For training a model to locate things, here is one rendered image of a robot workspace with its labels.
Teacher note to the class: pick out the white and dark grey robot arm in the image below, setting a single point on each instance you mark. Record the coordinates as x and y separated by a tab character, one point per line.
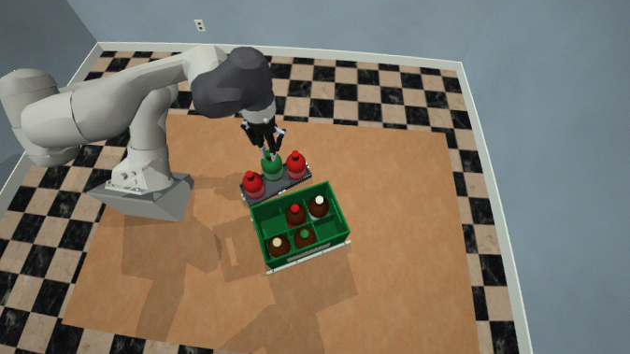
222	85

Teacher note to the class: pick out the brown bottle with red cap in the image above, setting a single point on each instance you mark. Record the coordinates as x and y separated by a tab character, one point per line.
297	216

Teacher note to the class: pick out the brown bottle with green cap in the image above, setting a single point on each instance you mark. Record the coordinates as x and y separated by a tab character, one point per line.
307	237

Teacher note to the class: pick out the green bottle with light green label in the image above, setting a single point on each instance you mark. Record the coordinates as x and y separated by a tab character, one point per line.
273	171

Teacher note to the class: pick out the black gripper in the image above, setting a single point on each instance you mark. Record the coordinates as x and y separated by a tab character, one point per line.
252	128

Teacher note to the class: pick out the red bottle with pink label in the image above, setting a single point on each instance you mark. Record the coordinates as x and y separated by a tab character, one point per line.
296	165
253	185

